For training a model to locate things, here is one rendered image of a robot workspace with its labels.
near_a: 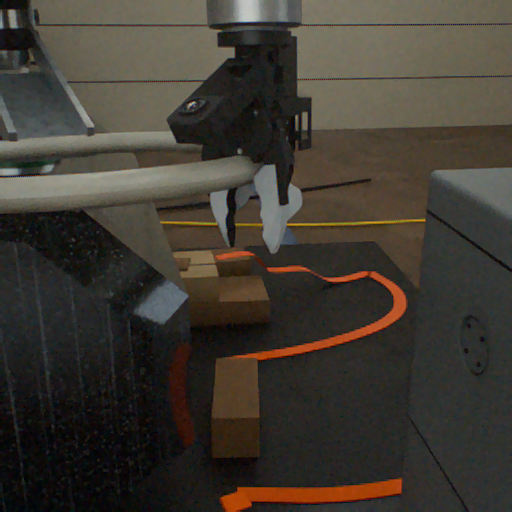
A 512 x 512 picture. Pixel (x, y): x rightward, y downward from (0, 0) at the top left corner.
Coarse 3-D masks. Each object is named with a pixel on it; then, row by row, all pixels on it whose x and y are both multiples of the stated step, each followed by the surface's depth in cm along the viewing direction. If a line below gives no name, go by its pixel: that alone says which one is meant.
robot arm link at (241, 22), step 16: (208, 0) 59; (224, 0) 57; (240, 0) 57; (256, 0) 57; (272, 0) 57; (288, 0) 58; (208, 16) 60; (224, 16) 58; (240, 16) 57; (256, 16) 57; (272, 16) 57; (288, 16) 58
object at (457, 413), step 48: (432, 192) 95; (480, 192) 84; (432, 240) 96; (480, 240) 81; (432, 288) 97; (480, 288) 82; (432, 336) 98; (480, 336) 83; (432, 384) 99; (480, 384) 83; (432, 432) 100; (480, 432) 84; (432, 480) 101; (480, 480) 85
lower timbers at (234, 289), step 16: (224, 272) 275; (240, 272) 276; (224, 288) 242; (240, 288) 242; (256, 288) 242; (192, 304) 229; (208, 304) 230; (224, 304) 231; (240, 304) 232; (256, 304) 232; (192, 320) 231; (208, 320) 232; (224, 320) 233; (240, 320) 234; (256, 320) 235
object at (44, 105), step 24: (24, 24) 134; (48, 72) 118; (0, 96) 101; (24, 96) 113; (48, 96) 114; (72, 96) 104; (0, 120) 98; (24, 120) 105; (48, 120) 106; (72, 120) 105
